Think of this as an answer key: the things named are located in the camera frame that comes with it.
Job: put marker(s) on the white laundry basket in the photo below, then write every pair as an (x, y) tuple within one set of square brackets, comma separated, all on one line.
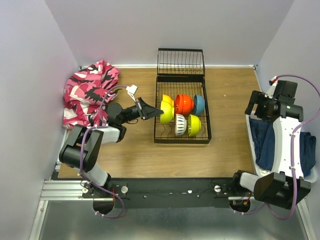
[(312, 178)]

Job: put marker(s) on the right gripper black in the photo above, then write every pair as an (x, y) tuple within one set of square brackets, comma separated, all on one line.
[(257, 97)]

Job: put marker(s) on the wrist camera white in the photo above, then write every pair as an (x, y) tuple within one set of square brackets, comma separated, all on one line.
[(131, 90), (273, 83)]

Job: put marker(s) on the yellow-green bowl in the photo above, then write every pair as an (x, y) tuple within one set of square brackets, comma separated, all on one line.
[(168, 112)]

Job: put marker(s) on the yellow-orange bowl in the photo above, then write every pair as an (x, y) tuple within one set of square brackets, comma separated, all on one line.
[(167, 99)]

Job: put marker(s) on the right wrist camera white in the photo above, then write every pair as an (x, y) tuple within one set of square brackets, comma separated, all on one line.
[(273, 83)]

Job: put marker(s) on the black wire dish rack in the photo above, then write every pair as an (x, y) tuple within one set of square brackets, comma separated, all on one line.
[(181, 93)]

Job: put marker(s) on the blue bowl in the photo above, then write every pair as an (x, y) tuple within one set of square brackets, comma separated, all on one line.
[(199, 105)]

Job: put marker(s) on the pink camouflage cloth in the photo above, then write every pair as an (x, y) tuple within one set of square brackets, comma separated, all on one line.
[(87, 92)]

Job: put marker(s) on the lime green bowl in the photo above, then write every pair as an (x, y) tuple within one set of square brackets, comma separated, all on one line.
[(194, 125)]

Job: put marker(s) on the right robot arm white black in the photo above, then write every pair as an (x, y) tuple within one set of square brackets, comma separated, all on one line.
[(284, 186)]

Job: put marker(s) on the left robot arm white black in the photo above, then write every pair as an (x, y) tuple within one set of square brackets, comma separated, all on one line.
[(81, 148)]

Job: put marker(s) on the aluminium frame rail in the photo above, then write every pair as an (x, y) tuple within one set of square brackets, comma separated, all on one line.
[(60, 191)]

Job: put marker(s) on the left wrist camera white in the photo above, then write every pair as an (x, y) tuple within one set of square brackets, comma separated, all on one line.
[(131, 90)]

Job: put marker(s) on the orange-red bowl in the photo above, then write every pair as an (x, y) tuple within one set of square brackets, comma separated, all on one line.
[(179, 104), (189, 104)]

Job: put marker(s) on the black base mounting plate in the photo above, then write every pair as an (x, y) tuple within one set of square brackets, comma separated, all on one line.
[(177, 202)]

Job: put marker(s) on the blue denim clothes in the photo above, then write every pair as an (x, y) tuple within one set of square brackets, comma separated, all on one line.
[(263, 137)]

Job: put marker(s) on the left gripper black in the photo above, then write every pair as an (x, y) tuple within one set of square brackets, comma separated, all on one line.
[(148, 111)]

